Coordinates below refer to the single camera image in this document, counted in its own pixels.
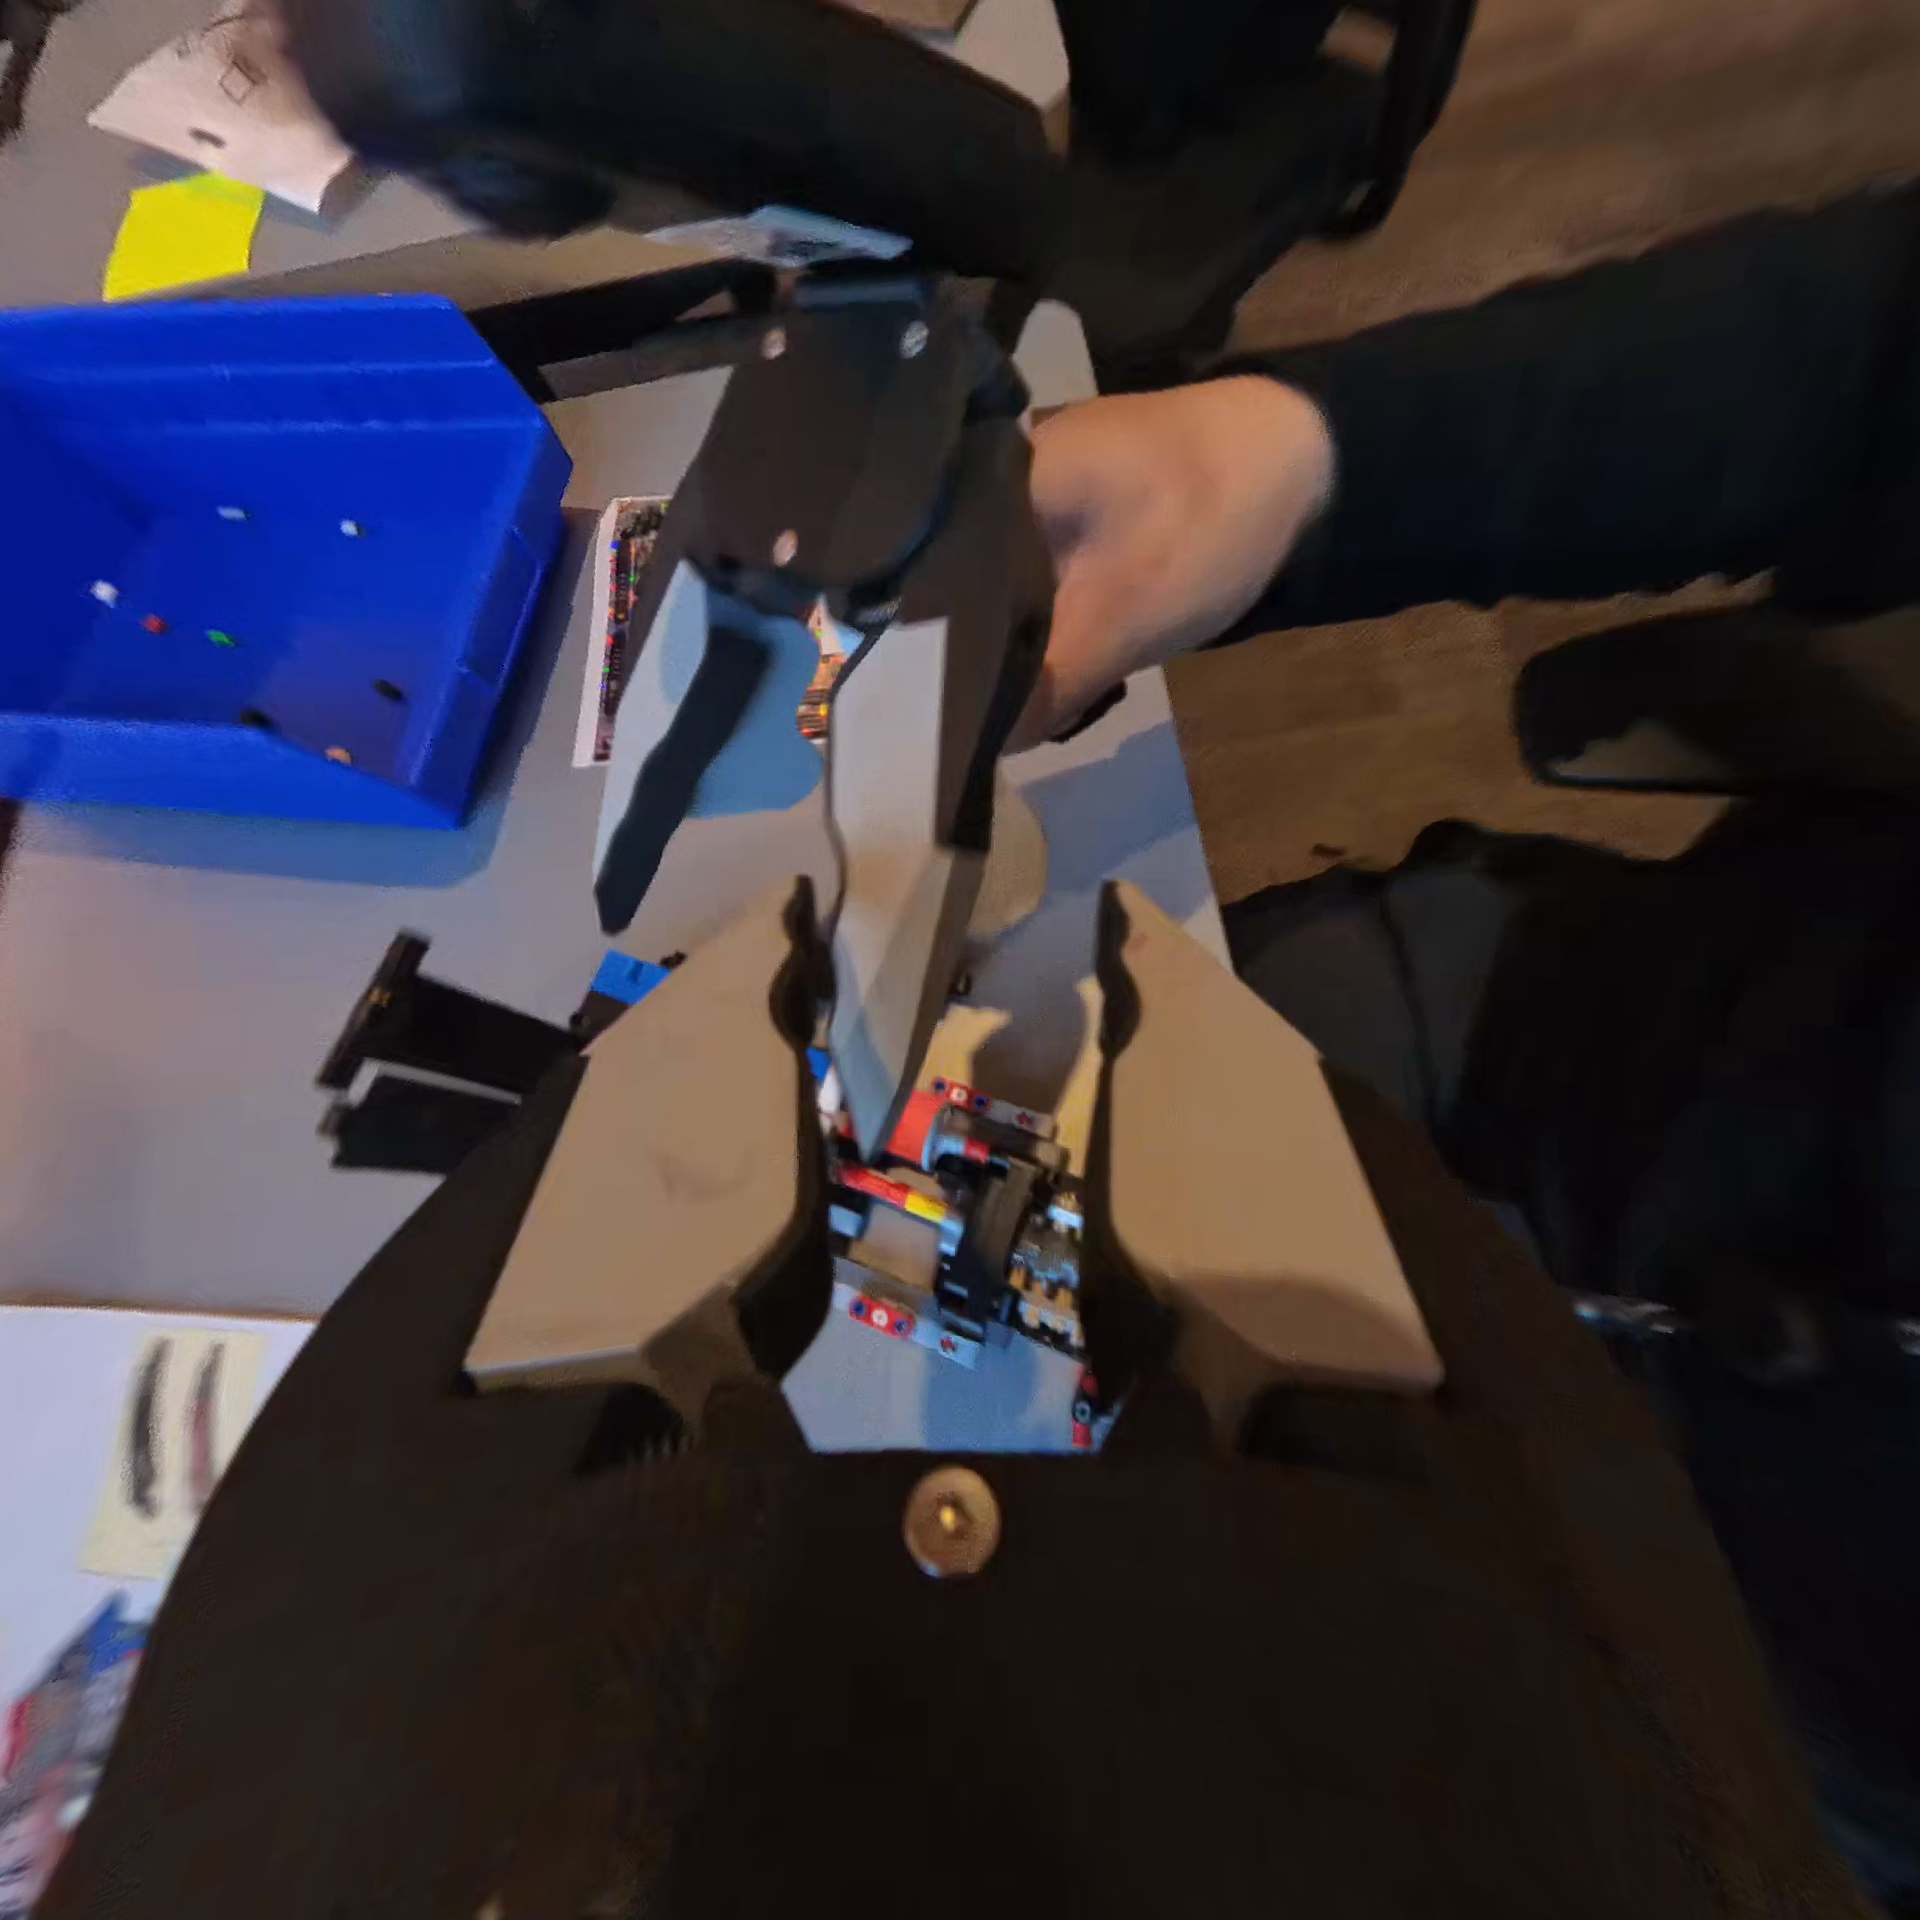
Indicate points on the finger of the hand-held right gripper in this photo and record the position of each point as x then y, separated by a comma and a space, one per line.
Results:
644, 706
892, 902

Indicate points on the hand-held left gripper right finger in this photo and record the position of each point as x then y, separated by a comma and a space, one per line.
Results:
1260, 1201

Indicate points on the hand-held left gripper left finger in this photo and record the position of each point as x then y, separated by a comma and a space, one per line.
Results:
644, 1186

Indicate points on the toy brick car model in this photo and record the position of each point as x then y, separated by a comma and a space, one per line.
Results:
989, 1201

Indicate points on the person's right forearm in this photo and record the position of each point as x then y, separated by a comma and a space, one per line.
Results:
1576, 422

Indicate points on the person's right hand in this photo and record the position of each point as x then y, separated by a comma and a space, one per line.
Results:
1170, 511

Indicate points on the holographic sticker sheet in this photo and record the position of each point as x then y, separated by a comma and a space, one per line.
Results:
616, 630

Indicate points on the blue plastic bin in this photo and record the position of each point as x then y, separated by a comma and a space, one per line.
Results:
451, 451

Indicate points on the black office chair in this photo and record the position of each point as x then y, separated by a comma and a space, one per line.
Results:
1229, 149

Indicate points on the black chair armrest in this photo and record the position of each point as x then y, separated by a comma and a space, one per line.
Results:
1651, 706

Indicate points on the instruction booklet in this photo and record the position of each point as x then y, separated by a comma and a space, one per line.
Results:
59, 1425

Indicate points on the yellow paper note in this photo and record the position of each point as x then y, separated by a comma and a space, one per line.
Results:
180, 241

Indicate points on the white paper sheet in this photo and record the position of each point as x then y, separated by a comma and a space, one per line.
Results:
225, 106

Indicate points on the grey back table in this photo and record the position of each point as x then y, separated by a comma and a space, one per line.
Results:
59, 226

